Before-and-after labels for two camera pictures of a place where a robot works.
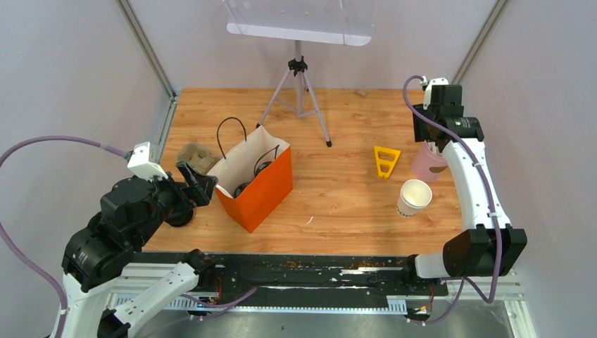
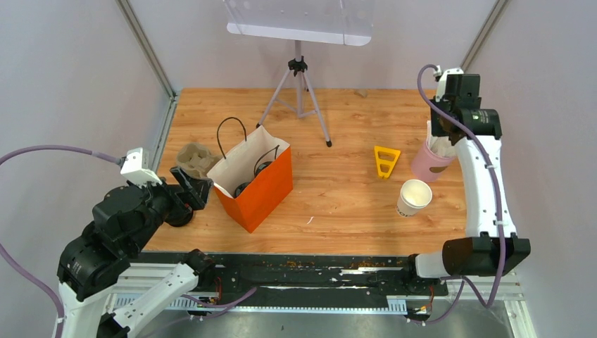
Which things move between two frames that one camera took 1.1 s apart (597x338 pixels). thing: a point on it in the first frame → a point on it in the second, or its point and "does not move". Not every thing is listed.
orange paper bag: x=257 y=199 does not move
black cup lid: x=262 y=166 does not move
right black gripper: x=421 y=134 → x=436 y=129
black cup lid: x=240 y=189 does not move
